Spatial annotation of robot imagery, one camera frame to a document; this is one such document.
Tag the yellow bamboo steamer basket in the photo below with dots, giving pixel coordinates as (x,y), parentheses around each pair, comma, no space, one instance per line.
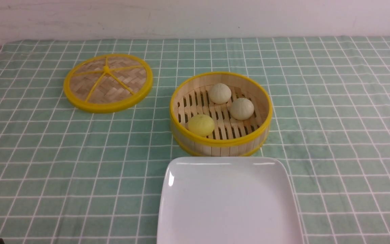
(230,137)

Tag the white steamed bun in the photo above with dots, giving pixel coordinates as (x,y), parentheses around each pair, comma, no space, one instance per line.
(220,93)
(242,109)

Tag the yellow bamboo steamer lid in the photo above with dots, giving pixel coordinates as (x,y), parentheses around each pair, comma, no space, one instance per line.
(108,83)

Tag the white square plate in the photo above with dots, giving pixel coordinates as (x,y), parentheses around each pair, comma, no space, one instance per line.
(227,200)

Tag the yellow steamed bun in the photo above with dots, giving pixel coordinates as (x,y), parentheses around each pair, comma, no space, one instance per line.
(201,125)

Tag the green checked tablecloth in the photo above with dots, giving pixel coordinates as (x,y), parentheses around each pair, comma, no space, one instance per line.
(72,177)

